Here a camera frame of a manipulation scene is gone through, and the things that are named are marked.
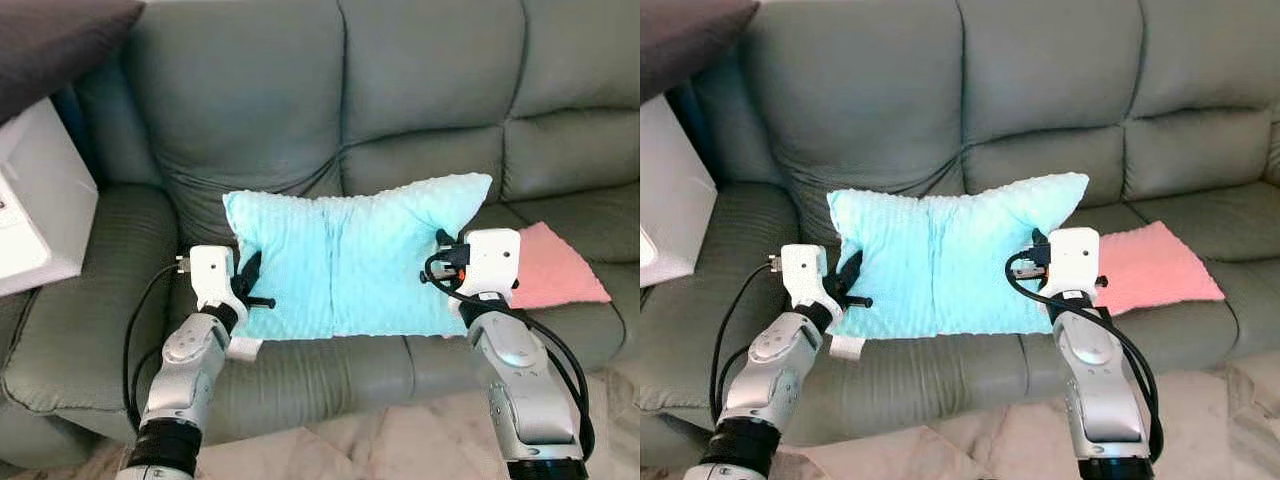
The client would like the mint dotted pillow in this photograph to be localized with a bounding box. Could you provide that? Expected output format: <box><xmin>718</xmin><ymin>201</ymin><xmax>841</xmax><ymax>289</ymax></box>
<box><xmin>222</xmin><ymin>173</ymin><xmax>494</xmax><ymax>341</ymax></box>
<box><xmin>826</xmin><ymin>172</ymin><xmax>1090</xmax><ymax>339</ymax></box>

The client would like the grey-green leather sofa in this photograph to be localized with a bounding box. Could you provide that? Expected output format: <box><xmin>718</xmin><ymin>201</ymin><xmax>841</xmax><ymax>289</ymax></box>
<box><xmin>0</xmin><ymin>0</ymin><xmax>640</xmax><ymax>471</ymax></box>
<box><xmin>640</xmin><ymin>0</ymin><xmax>1280</xmax><ymax>471</ymax></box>

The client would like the pink dotted cloth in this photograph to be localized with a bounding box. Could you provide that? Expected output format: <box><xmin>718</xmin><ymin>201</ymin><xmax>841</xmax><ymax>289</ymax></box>
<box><xmin>508</xmin><ymin>221</ymin><xmax>612</xmax><ymax>311</ymax></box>
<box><xmin>1095</xmin><ymin>221</ymin><xmax>1226</xmax><ymax>316</ymax></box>

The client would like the dark grey cushion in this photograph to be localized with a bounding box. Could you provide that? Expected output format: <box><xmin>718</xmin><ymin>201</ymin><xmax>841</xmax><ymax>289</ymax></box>
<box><xmin>0</xmin><ymin>0</ymin><xmax>146</xmax><ymax>126</ymax></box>
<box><xmin>640</xmin><ymin>0</ymin><xmax>761</xmax><ymax>103</ymax></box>

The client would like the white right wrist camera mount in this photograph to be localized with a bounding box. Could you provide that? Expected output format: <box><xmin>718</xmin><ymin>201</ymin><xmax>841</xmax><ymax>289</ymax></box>
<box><xmin>460</xmin><ymin>229</ymin><xmax>522</xmax><ymax>299</ymax></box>
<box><xmin>1040</xmin><ymin>227</ymin><xmax>1101</xmax><ymax>301</ymax></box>

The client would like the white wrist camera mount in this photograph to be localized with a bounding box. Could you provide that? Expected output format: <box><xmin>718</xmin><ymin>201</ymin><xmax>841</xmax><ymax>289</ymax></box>
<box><xmin>188</xmin><ymin>245</ymin><xmax>241</xmax><ymax>311</ymax></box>
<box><xmin>460</xmin><ymin>229</ymin><xmax>522</xmax><ymax>299</ymax></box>
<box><xmin>780</xmin><ymin>243</ymin><xmax>831</xmax><ymax>306</ymax></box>
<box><xmin>1040</xmin><ymin>227</ymin><xmax>1101</xmax><ymax>301</ymax></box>

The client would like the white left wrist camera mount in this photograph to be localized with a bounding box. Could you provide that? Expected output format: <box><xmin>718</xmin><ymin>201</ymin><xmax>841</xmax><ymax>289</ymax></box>
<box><xmin>188</xmin><ymin>245</ymin><xmax>241</xmax><ymax>311</ymax></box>
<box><xmin>780</xmin><ymin>243</ymin><xmax>831</xmax><ymax>306</ymax></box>

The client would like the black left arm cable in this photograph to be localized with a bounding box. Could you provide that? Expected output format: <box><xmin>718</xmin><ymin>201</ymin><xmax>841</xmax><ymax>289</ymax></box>
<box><xmin>122</xmin><ymin>262</ymin><xmax>191</xmax><ymax>431</ymax></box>
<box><xmin>710</xmin><ymin>262</ymin><xmax>786</xmax><ymax>426</ymax></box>

